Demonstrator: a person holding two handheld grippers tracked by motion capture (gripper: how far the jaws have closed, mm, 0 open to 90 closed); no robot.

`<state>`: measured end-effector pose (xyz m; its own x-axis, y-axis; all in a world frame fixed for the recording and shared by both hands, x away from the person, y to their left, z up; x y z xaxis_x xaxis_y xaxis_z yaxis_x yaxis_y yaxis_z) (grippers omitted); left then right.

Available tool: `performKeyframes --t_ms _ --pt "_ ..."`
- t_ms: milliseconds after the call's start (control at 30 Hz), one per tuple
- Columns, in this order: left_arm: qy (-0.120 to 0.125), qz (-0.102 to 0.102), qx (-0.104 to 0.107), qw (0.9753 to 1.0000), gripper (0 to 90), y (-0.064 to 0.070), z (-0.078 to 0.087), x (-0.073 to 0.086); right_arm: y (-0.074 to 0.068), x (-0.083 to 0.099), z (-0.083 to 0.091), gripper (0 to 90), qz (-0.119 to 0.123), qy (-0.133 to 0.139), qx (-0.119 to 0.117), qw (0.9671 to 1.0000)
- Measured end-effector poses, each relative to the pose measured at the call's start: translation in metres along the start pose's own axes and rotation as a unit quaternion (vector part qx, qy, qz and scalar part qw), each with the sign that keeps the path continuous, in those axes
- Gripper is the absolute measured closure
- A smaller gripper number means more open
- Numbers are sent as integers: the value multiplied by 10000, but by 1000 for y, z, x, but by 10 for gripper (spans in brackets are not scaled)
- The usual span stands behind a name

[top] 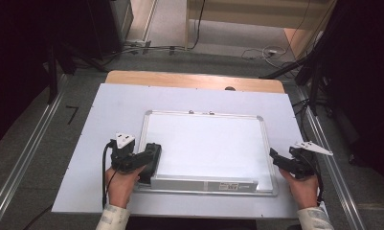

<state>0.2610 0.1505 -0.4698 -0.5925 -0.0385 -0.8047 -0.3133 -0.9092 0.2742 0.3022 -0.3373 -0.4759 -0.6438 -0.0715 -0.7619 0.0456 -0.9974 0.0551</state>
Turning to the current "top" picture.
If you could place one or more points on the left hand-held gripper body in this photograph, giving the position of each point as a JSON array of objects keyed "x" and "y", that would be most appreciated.
[{"x": 124, "y": 156}]

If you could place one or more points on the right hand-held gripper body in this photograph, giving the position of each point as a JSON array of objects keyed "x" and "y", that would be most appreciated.
[{"x": 299, "y": 163}]

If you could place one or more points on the black whiteboard eraser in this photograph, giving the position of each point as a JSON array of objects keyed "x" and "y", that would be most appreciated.
[{"x": 153, "y": 166}]

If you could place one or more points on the metal framed whiteboard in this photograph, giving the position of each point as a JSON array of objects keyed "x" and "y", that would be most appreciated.
[{"x": 212, "y": 143}]

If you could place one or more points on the person's right hand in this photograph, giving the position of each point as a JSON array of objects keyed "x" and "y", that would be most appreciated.
[{"x": 303, "y": 191}]

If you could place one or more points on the person's left hand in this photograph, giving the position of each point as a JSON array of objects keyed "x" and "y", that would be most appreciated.
[{"x": 121, "y": 188}]

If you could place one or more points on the large white table sheet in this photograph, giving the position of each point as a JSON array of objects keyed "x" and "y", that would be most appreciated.
[{"x": 116, "y": 105}]

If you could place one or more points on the wooden table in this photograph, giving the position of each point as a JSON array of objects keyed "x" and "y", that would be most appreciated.
[{"x": 180, "y": 79}]

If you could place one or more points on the small dark round object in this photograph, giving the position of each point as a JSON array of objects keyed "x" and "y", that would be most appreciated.
[{"x": 230, "y": 88}]

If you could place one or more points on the black metal stand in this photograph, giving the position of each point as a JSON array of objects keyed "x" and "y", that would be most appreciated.
[
  {"x": 314, "y": 83},
  {"x": 52, "y": 76}
]

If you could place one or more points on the black cabinet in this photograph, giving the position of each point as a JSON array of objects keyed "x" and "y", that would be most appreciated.
[{"x": 109, "y": 25}]

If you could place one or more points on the light wooden shelf unit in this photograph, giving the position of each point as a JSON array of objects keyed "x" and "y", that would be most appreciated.
[{"x": 253, "y": 14}]

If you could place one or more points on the aluminium floor rail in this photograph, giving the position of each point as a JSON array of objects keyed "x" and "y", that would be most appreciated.
[
  {"x": 27, "y": 150},
  {"x": 336, "y": 179}
]

